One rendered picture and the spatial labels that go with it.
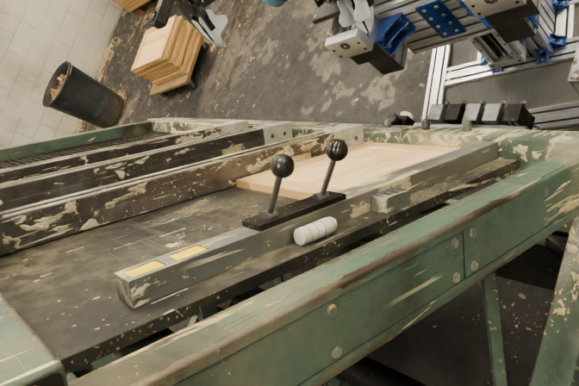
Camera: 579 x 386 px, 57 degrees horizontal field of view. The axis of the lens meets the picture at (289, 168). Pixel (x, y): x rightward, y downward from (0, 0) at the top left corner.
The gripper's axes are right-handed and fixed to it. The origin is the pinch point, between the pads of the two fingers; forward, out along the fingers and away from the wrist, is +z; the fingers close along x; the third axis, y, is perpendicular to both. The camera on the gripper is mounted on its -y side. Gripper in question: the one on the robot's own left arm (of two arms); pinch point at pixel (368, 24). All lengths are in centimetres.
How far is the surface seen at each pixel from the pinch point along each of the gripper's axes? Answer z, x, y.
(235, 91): 69, -252, -157
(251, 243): 11, 0, 52
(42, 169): -1, -100, 37
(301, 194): 22.1, -14.8, 26.3
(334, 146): 7.5, 7.1, 32.2
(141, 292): 3, -2, 69
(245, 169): 19.7, -39.3, 18.3
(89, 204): 1, -43, 53
